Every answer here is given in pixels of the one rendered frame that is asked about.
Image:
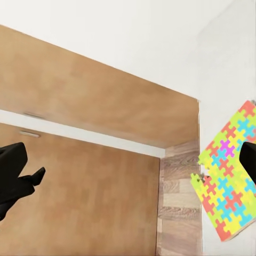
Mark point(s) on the sliding door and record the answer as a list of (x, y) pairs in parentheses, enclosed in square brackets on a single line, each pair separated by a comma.
[(45, 81), (93, 200)]

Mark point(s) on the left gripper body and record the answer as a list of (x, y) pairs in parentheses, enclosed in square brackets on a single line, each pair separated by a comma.
[(20, 189)]

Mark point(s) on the desk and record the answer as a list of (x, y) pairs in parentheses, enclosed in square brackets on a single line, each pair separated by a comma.
[(226, 79)]

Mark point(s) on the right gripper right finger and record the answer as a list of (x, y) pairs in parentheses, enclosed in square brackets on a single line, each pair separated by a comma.
[(247, 157)]

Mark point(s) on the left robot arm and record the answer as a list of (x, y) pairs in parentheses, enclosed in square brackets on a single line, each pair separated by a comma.
[(23, 187)]

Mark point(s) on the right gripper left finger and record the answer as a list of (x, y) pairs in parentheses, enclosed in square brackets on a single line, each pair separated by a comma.
[(13, 159)]

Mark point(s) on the jigsaw puzzle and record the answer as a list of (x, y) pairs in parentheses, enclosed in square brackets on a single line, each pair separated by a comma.
[(228, 194)]

